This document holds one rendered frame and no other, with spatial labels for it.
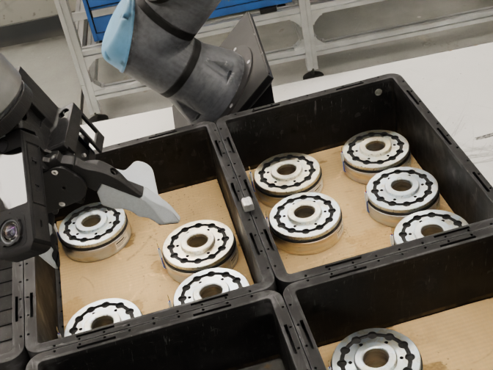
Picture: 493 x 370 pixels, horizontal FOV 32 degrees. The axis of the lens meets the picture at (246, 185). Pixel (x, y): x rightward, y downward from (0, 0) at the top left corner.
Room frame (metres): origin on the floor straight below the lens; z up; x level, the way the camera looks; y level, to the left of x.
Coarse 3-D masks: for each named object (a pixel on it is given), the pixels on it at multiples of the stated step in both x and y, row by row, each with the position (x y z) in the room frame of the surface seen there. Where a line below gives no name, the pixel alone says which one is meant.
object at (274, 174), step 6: (282, 162) 1.07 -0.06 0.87; (288, 162) 1.06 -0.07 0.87; (294, 162) 1.06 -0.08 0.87; (276, 168) 1.05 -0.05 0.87; (300, 168) 1.04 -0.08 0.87; (276, 174) 1.04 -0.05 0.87; (294, 174) 1.03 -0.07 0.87; (300, 174) 1.03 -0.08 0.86; (282, 180) 1.03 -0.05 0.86; (288, 180) 1.02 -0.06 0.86
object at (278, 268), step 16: (368, 80) 1.15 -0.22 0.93; (384, 80) 1.14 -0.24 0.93; (400, 80) 1.13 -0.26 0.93; (304, 96) 1.14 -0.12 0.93; (320, 96) 1.13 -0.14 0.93; (416, 96) 1.08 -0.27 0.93; (240, 112) 1.13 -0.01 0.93; (256, 112) 1.12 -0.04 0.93; (224, 128) 1.09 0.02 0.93; (432, 128) 0.99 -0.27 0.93; (224, 144) 1.05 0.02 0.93; (448, 144) 0.94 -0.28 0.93; (240, 160) 1.00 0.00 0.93; (464, 160) 0.90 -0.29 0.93; (240, 176) 0.97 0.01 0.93; (480, 176) 0.86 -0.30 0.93; (256, 208) 0.88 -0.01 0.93; (256, 224) 0.85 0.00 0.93; (480, 224) 0.77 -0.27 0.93; (272, 240) 0.81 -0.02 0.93; (416, 240) 0.76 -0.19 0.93; (432, 240) 0.76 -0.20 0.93; (272, 256) 0.78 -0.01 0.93; (368, 256) 0.75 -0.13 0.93; (384, 256) 0.75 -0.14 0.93; (304, 272) 0.75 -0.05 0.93; (320, 272) 0.74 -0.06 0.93
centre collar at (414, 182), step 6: (390, 180) 0.97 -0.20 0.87; (396, 180) 0.97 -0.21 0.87; (402, 180) 0.97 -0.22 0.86; (408, 180) 0.96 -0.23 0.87; (414, 180) 0.96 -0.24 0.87; (384, 186) 0.96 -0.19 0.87; (390, 186) 0.95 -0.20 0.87; (414, 186) 0.94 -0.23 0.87; (390, 192) 0.94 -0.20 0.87; (396, 192) 0.94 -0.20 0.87; (402, 192) 0.94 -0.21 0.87; (408, 192) 0.93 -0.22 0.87; (414, 192) 0.93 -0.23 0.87
